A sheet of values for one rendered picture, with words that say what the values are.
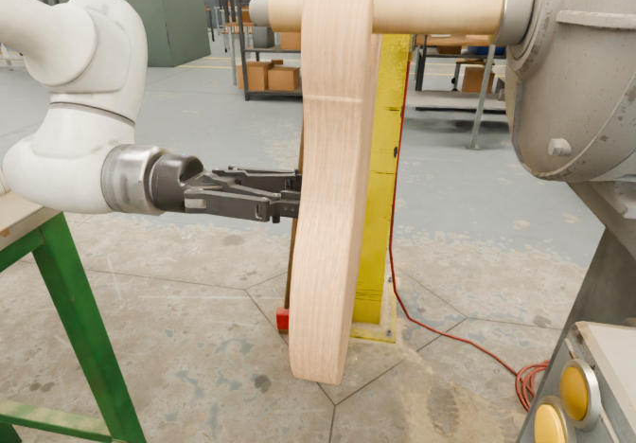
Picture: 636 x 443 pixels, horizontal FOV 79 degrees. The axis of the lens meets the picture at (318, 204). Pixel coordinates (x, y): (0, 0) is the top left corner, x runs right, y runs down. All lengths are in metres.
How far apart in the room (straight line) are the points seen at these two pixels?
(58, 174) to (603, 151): 0.54
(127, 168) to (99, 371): 0.67
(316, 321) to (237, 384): 1.28
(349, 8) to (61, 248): 0.75
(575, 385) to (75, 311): 0.90
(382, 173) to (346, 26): 1.09
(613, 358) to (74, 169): 0.52
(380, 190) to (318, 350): 1.06
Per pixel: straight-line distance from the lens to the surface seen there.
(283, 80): 5.41
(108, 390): 1.14
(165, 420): 1.58
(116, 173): 0.52
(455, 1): 0.34
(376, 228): 1.44
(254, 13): 0.36
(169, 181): 0.49
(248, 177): 0.50
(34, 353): 2.01
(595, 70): 0.28
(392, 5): 0.34
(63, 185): 0.55
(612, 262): 0.56
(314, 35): 0.28
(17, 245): 0.84
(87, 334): 1.02
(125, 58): 0.58
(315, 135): 0.30
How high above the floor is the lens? 1.26
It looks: 28 degrees down
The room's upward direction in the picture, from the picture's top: straight up
